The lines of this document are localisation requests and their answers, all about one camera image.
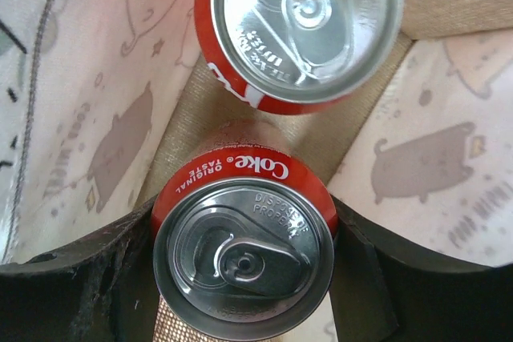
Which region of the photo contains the red soda can front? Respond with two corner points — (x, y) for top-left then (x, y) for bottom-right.
(151, 119), (338, 341)

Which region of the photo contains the red soda can rear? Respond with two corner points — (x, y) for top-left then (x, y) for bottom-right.
(194, 0), (404, 115)

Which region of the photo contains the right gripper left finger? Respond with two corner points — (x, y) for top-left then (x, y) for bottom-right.
(1, 199), (159, 341)

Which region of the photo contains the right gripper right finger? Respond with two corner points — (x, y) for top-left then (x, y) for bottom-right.
(329, 199), (512, 341)

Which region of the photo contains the red soda can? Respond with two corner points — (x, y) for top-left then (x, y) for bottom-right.
(151, 119), (338, 341)
(194, 0), (404, 115)

